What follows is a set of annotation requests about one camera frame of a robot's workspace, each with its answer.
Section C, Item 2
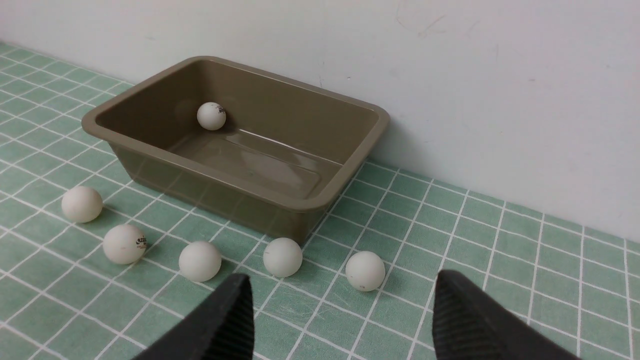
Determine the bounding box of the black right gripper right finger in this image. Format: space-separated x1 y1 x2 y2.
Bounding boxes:
432 269 578 360

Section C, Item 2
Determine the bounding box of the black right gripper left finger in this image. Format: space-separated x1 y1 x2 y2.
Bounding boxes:
135 273 255 360

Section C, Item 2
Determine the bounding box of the white ping-pong ball speckled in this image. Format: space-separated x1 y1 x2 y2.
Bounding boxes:
262 237 303 278

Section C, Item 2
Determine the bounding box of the white ping-pong ball printed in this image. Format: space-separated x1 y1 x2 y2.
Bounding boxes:
102 224 147 265

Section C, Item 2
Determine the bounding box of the white ping-pong ball plain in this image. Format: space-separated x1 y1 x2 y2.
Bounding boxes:
61 186 104 223

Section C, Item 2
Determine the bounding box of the white ping-pong ball with logo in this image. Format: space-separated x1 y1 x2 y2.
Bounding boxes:
196 102 227 132

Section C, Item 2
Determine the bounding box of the green checkered table mat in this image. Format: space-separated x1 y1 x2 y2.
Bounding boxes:
0 43 640 360

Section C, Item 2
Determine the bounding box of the olive green plastic bin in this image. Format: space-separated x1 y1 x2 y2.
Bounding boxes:
81 55 391 243

